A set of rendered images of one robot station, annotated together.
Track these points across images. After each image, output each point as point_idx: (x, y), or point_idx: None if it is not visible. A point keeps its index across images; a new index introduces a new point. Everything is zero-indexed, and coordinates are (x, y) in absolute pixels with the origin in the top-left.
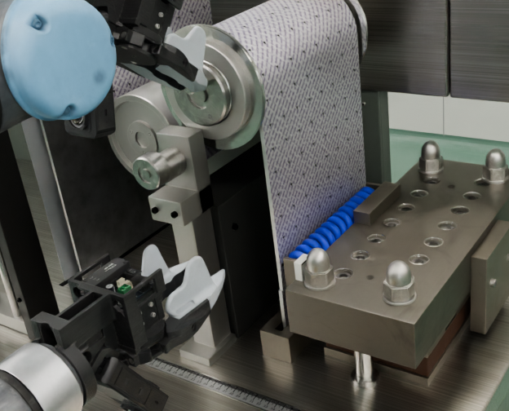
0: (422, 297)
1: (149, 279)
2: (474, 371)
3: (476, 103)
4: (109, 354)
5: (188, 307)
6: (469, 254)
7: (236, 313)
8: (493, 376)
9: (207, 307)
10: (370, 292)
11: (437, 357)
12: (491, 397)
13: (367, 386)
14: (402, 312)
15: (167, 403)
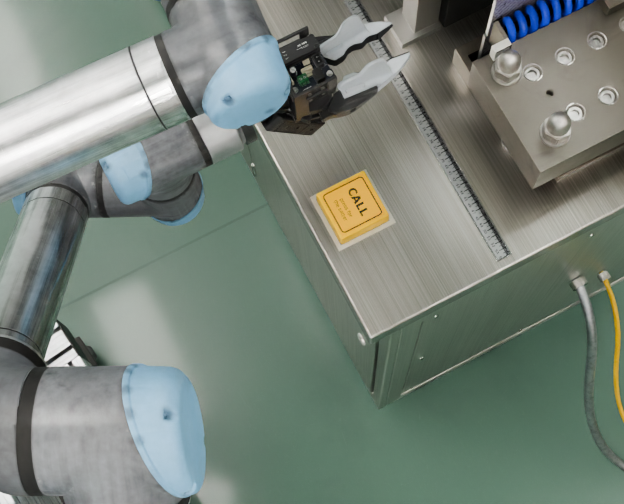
0: (571, 146)
1: (322, 85)
2: (604, 189)
3: None
4: (277, 112)
5: (357, 88)
6: None
7: (447, 13)
8: (615, 203)
9: (374, 91)
10: (536, 112)
11: (581, 164)
12: (595, 222)
13: (509, 152)
14: (542, 153)
15: (348, 70)
